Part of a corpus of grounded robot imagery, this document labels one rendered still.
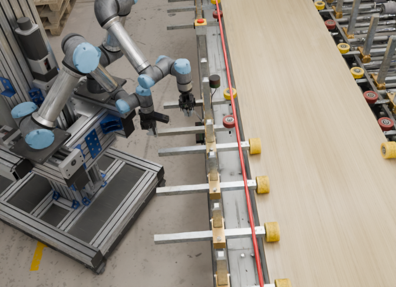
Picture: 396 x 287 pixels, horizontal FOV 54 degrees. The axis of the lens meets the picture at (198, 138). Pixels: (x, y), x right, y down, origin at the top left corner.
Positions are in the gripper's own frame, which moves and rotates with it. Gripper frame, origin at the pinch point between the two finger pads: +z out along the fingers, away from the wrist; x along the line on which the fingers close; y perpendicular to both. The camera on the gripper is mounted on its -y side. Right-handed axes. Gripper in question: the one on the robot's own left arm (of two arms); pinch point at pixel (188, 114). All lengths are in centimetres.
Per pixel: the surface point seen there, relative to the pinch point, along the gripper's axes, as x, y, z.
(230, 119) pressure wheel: 23.1, -1.3, 7.7
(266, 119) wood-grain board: 43.1, 0.1, 8.6
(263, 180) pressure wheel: 33, 49, 1
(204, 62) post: 10.9, -29.0, -12.6
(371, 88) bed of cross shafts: 114, -30, 17
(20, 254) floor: -127, 21, 99
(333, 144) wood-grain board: 74, 23, 9
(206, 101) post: 10.4, -4.0, -4.8
